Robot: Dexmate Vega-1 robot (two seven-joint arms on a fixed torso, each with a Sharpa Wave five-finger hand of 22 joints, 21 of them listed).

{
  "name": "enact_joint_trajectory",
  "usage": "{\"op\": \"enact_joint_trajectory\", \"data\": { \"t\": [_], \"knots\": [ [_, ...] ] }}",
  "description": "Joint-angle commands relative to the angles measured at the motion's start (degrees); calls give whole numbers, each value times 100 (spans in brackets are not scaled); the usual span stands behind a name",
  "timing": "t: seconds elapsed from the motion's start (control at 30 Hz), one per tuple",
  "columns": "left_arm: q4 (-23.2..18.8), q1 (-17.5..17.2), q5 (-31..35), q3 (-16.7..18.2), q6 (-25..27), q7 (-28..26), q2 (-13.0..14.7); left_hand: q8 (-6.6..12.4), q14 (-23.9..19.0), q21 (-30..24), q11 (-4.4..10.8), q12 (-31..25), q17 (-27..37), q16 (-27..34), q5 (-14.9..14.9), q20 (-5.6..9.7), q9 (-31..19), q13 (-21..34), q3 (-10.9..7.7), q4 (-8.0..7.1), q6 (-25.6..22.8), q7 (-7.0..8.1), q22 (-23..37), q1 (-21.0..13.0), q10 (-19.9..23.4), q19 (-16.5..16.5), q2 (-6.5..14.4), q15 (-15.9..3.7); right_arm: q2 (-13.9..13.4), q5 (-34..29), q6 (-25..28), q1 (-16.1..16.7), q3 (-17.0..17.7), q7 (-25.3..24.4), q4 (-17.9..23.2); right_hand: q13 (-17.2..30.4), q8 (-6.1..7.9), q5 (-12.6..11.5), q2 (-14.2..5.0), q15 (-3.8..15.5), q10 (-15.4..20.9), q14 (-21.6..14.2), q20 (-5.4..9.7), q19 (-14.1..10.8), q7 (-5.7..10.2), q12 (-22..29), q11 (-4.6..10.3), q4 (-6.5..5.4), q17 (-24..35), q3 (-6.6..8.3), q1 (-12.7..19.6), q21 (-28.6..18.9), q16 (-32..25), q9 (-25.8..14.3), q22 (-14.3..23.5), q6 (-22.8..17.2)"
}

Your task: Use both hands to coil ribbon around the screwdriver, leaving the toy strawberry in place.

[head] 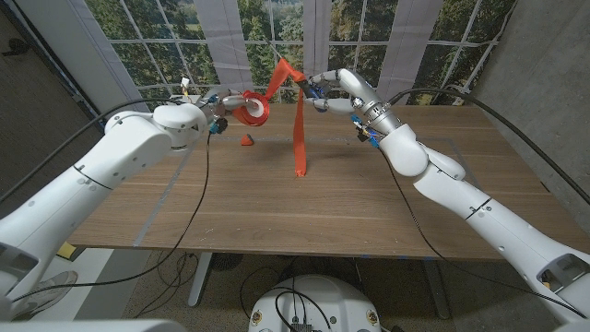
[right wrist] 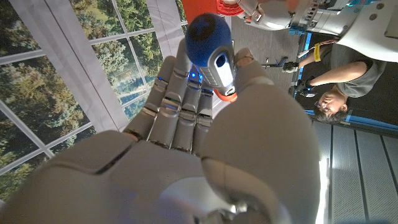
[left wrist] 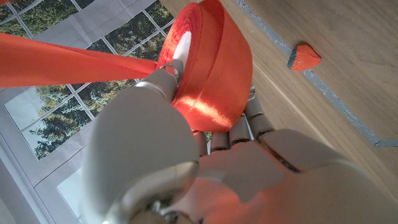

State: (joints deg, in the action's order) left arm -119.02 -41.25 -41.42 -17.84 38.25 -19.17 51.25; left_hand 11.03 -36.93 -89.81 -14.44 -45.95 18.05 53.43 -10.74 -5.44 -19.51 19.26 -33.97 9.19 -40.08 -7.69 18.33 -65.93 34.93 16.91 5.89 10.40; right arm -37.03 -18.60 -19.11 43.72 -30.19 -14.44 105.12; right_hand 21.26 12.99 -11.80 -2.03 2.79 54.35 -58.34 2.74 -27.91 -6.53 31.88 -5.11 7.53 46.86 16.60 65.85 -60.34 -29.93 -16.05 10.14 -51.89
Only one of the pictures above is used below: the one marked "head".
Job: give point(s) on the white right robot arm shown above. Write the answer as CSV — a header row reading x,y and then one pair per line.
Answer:
x,y
461,193

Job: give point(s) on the dark grey door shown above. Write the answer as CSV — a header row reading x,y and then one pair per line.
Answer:
x,y
27,92

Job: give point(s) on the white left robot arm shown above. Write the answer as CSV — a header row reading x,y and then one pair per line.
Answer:
x,y
129,147

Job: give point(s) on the grey table leg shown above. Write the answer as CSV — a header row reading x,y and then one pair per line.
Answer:
x,y
435,286

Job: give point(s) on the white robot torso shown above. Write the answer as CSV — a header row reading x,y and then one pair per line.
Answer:
x,y
318,304

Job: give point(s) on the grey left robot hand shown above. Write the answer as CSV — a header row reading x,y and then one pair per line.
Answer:
x,y
221,103

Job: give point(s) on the white table leg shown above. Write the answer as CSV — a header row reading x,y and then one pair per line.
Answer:
x,y
200,281

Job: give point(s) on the yellow teal foam mat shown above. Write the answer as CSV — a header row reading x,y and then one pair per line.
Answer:
x,y
66,250

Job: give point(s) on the printed window backdrop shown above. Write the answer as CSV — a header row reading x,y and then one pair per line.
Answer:
x,y
152,60

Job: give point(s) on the grey sneaker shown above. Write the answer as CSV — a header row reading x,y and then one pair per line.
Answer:
x,y
53,286

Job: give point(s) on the orange ribbon roll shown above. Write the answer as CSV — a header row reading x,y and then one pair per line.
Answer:
x,y
299,138

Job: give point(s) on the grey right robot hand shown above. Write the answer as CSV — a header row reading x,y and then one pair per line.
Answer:
x,y
364,99

